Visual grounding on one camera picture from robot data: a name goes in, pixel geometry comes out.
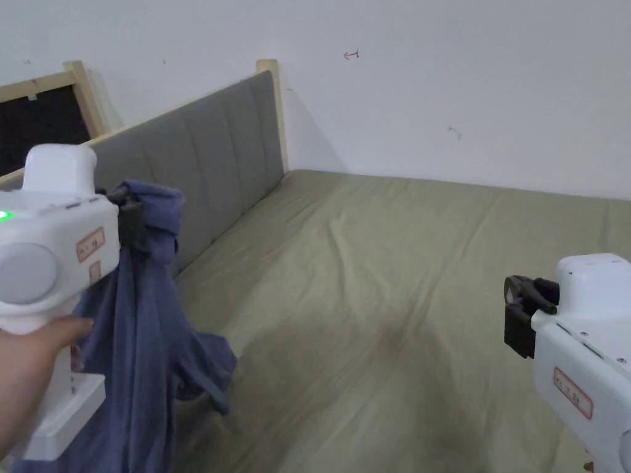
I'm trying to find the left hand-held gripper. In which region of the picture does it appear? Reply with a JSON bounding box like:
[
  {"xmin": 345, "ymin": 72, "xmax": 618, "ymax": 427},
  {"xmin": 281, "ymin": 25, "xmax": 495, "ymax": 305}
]
[{"xmin": 0, "ymin": 144, "xmax": 145, "ymax": 460}]

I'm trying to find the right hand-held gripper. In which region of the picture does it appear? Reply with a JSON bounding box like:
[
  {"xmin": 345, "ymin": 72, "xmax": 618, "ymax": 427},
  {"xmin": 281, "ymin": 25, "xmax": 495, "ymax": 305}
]
[{"xmin": 503, "ymin": 253, "xmax": 631, "ymax": 473}]

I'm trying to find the dark blue shirt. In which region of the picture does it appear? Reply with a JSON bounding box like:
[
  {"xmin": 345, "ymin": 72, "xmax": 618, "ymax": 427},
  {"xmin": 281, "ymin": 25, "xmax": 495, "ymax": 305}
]
[{"xmin": 9, "ymin": 178, "xmax": 238, "ymax": 473}]

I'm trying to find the person's left hand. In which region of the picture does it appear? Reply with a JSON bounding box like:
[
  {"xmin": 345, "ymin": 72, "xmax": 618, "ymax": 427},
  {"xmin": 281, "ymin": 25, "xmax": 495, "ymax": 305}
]
[{"xmin": 0, "ymin": 316, "xmax": 95, "ymax": 458}]

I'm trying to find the grey padded headboard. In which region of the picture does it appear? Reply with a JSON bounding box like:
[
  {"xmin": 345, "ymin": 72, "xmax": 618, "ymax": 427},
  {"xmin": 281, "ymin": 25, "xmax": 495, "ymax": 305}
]
[{"xmin": 0, "ymin": 59, "xmax": 290, "ymax": 280}]

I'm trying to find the wooden framed dark panel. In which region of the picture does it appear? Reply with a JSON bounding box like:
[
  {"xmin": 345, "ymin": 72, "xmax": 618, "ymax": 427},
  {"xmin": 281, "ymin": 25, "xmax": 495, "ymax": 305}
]
[{"xmin": 0, "ymin": 61, "xmax": 124, "ymax": 178}]

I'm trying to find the bed with pale green sheet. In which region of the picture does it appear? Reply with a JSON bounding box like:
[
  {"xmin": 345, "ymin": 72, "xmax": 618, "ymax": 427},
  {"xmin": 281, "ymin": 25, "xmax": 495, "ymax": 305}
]
[{"xmin": 160, "ymin": 169, "xmax": 631, "ymax": 473}]

